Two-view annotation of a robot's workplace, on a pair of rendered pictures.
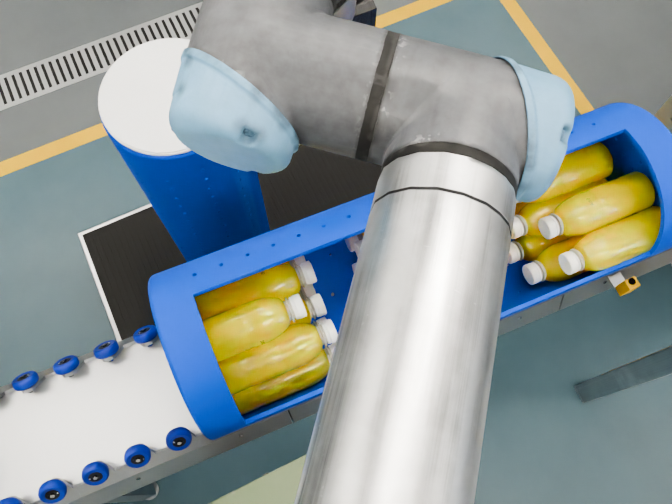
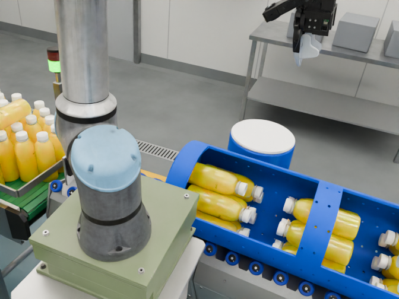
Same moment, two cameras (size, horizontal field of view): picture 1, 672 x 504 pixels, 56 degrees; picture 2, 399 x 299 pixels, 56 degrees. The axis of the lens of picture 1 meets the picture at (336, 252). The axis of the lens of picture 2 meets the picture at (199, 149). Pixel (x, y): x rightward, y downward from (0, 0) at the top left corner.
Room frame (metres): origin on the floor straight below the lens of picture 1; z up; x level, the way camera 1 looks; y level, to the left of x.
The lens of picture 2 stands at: (-0.44, -0.47, 1.85)
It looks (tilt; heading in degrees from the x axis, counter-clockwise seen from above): 33 degrees down; 46
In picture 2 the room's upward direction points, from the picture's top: 6 degrees clockwise
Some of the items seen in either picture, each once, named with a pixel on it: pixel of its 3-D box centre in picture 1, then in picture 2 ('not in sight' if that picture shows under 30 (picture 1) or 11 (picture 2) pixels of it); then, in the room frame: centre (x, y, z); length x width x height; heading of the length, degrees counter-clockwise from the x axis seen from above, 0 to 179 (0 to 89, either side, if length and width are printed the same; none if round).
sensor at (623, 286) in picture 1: (620, 274); not in sight; (0.42, -0.57, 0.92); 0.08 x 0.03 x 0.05; 25
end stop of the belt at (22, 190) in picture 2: not in sight; (59, 164); (-0.03, 0.72, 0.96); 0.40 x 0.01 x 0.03; 25
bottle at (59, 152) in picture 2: not in sight; (59, 149); (0.00, 0.78, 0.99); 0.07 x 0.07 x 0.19
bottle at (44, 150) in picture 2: not in sight; (46, 158); (-0.06, 0.75, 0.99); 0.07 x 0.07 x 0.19
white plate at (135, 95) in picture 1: (167, 94); (262, 135); (0.73, 0.35, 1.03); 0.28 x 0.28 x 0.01
